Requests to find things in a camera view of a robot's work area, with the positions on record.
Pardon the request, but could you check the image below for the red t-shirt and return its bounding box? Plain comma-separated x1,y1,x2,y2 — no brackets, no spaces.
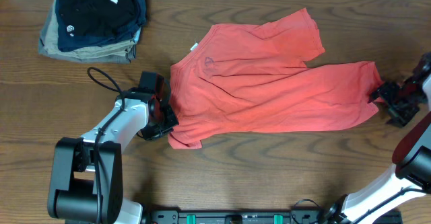
168,9,383,149

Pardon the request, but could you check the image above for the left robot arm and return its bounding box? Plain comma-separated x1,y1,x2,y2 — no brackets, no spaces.
47,88,178,223

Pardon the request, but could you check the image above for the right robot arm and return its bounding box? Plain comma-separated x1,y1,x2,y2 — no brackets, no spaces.
318,52,430,223

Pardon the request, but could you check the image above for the grey folded shirt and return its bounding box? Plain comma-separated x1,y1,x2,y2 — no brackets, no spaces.
38,0,136,64

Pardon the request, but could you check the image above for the beige folded shirt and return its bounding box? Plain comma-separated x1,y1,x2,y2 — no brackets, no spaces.
40,3,141,59

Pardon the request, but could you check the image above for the navy folded shirt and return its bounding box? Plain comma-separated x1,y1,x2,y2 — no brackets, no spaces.
55,0,146,52

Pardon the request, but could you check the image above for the black folded shirt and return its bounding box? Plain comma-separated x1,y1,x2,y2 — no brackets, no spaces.
57,0,137,37

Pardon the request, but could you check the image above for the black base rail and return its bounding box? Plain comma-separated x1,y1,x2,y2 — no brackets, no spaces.
140,207,341,224

